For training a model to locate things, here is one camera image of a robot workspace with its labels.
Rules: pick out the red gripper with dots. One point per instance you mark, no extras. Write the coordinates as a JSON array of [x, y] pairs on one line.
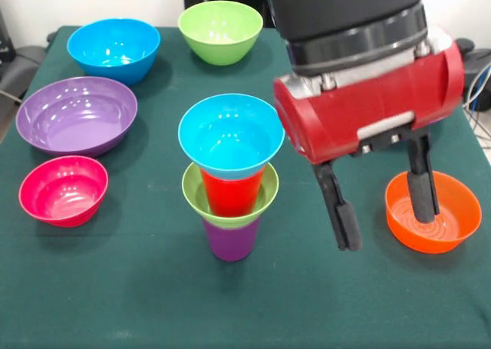
[[364, 111]]

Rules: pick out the orange bowl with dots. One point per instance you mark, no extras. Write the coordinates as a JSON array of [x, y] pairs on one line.
[[456, 234]]

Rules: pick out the red cup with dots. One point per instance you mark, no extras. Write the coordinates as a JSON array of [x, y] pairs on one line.
[[230, 195]]

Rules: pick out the purple cup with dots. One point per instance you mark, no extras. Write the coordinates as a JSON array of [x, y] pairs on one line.
[[230, 245]]

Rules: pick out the small blue bowl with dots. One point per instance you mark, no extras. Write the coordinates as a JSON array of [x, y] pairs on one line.
[[230, 134]]

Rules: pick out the small green bowl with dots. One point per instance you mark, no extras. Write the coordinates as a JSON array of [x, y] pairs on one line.
[[192, 195]]

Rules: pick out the black grey machine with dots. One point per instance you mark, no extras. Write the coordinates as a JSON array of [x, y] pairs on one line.
[[477, 65]]

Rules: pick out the dark green tablecloth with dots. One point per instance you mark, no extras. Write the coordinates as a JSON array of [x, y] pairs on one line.
[[230, 307]]

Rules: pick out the large green bowl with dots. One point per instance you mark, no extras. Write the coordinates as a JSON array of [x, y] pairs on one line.
[[218, 53]]

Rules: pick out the wide purple bowl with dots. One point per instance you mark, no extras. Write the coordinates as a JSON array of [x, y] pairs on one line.
[[76, 126]]

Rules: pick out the pink bowl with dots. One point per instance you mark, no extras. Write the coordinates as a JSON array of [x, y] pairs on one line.
[[61, 199]]

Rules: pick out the large blue bowl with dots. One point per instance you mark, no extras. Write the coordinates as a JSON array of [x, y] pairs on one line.
[[96, 38]]

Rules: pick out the black office chair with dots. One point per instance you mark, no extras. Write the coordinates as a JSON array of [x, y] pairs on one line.
[[23, 65]]

